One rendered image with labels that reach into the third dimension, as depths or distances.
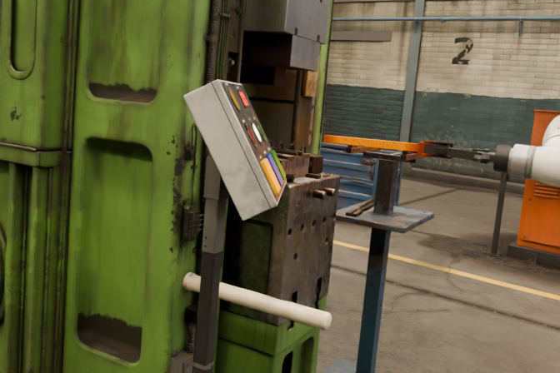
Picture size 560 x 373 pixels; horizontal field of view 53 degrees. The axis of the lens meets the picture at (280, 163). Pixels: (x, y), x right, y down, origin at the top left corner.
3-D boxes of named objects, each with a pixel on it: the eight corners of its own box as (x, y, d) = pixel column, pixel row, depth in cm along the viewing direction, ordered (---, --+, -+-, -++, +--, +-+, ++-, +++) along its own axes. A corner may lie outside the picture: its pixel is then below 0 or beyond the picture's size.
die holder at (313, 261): (328, 294, 209) (340, 175, 204) (278, 326, 176) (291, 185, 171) (205, 261, 235) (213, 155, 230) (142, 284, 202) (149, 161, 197)
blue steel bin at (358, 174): (399, 216, 613) (406, 150, 605) (373, 228, 544) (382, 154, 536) (301, 197, 671) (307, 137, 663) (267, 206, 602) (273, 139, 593)
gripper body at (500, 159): (506, 174, 152) (471, 168, 157) (510, 171, 160) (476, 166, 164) (511, 146, 151) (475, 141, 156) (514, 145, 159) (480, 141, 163)
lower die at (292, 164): (307, 176, 194) (310, 151, 193) (279, 181, 177) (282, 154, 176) (207, 160, 214) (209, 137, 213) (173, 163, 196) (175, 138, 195)
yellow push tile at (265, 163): (281, 188, 125) (267, 157, 124) (279, 193, 117) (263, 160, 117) (273, 191, 125) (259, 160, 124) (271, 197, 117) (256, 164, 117)
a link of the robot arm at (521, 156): (532, 177, 157) (509, 174, 160) (537, 145, 156) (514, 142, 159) (528, 181, 149) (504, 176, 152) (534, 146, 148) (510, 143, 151)
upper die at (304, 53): (317, 71, 190) (320, 42, 189) (290, 66, 172) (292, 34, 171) (215, 65, 210) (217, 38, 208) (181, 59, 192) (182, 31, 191)
